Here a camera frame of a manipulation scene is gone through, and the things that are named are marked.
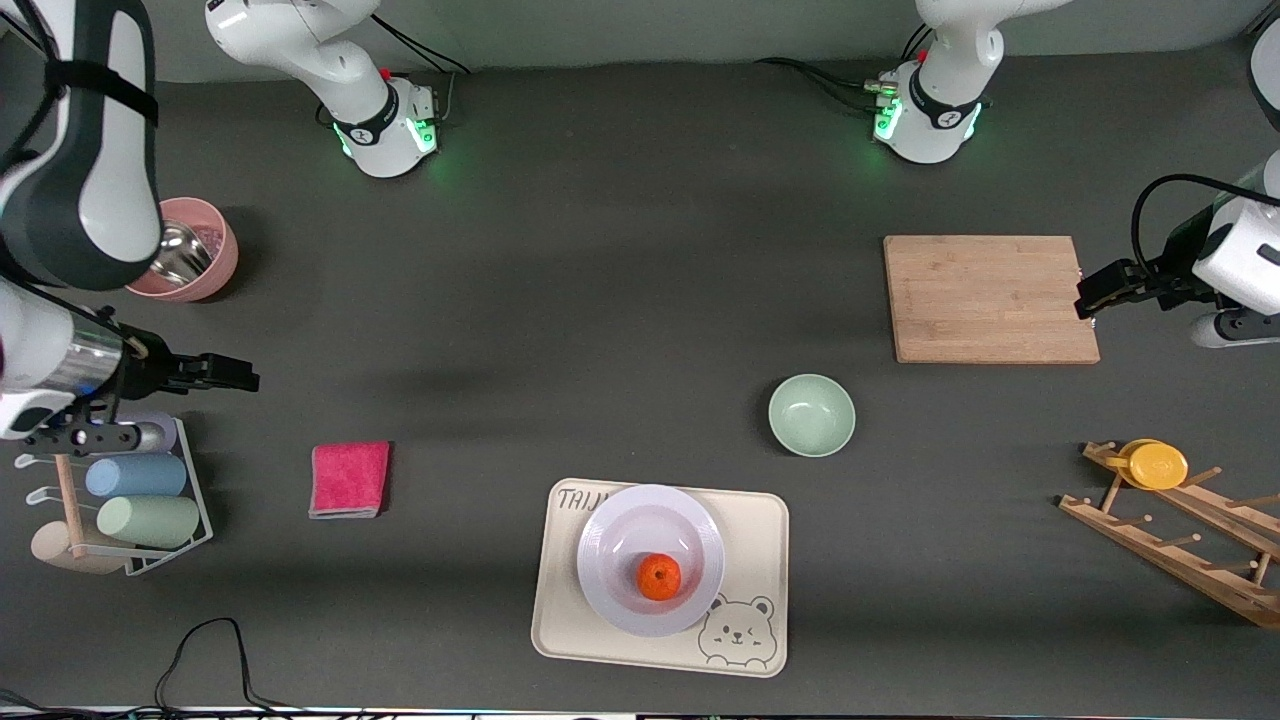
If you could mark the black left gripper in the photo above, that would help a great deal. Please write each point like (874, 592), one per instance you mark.
(1166, 276)

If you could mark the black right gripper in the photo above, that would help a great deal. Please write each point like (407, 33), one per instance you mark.
(143, 372)

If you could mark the white round plate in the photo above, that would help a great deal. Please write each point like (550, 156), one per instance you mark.
(650, 525)

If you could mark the orange fruit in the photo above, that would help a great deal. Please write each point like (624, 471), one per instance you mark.
(659, 577)

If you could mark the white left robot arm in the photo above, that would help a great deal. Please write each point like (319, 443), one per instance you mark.
(930, 120)

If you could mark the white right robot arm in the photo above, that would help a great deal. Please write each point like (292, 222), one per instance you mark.
(100, 200)

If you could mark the purple cup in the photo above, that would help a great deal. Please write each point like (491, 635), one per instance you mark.
(158, 435)

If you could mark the pink bowl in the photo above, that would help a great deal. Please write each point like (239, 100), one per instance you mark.
(225, 260)

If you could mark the wooden cutting board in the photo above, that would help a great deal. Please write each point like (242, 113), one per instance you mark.
(980, 300)

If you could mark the metal scoop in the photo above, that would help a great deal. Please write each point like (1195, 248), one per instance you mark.
(185, 260)

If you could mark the blue cup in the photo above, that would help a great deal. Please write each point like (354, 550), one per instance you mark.
(135, 476)

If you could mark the pink folded cloth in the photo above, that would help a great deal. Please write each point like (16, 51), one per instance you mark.
(348, 478)

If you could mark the green cup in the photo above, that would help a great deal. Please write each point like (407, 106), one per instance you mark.
(148, 520)

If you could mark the yellow mug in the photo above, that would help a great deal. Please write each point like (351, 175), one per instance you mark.
(1155, 465)

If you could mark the beige cup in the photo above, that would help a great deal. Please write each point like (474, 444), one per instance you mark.
(55, 550)

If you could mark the wooden mug rack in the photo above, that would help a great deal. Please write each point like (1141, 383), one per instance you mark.
(1180, 560)

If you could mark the pale green bowl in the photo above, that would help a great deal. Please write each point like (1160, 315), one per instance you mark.
(811, 415)

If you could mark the beige bear print tray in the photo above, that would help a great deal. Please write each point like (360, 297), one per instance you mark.
(760, 540)

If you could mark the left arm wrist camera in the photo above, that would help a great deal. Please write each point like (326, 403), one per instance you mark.
(1235, 328)

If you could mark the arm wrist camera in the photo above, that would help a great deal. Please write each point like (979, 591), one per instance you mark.
(1235, 328)
(80, 437)

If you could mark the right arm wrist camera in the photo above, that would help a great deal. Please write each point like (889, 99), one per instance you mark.
(80, 437)

